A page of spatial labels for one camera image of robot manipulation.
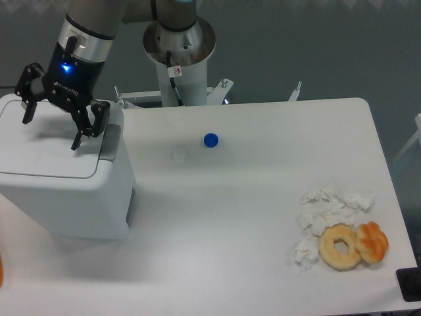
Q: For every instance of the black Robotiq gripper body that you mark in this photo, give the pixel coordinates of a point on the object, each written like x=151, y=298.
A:
x=70, y=78

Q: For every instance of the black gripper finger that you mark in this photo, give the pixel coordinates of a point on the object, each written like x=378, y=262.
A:
x=101, y=113
x=23, y=89

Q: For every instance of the white trash can lid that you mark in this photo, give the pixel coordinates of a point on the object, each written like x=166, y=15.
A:
x=43, y=146

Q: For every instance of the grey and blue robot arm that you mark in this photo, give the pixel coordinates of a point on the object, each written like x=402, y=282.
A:
x=82, y=48

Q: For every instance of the white plastic trash can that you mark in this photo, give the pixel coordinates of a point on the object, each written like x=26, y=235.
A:
x=85, y=192

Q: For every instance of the white bottle cap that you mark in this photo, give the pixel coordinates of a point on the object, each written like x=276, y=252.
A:
x=179, y=154

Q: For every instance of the blue bottle cap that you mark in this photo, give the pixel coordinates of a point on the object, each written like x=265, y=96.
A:
x=210, y=140

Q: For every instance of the orange object at left edge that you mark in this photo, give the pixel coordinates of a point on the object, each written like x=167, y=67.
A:
x=2, y=269

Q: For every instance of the crumpled white tissue top left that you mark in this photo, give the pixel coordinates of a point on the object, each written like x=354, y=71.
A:
x=322, y=193

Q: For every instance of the crumpled white tissue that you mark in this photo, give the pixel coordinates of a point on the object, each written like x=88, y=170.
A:
x=322, y=193
x=360, y=201
x=317, y=217
x=306, y=253

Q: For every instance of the crumpled white tissue middle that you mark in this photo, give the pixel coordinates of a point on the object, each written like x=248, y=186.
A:
x=317, y=217

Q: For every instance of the crumpled white tissue bottom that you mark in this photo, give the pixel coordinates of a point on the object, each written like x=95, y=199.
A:
x=306, y=253

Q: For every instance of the crumpled white tissue top right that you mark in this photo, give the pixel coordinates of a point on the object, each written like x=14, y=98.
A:
x=360, y=201

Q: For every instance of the orange twisted bread roll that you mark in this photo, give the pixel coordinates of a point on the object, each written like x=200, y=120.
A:
x=371, y=242

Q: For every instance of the black device at edge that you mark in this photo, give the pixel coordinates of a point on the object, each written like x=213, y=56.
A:
x=409, y=283

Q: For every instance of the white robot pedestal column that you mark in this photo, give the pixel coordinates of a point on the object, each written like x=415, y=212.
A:
x=180, y=60

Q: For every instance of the white metal base frame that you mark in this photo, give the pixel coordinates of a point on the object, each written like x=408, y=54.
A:
x=215, y=96

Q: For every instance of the ring doughnut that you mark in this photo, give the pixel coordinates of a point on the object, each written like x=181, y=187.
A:
x=337, y=247

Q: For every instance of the white frame at right edge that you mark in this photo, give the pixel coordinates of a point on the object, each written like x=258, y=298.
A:
x=408, y=150

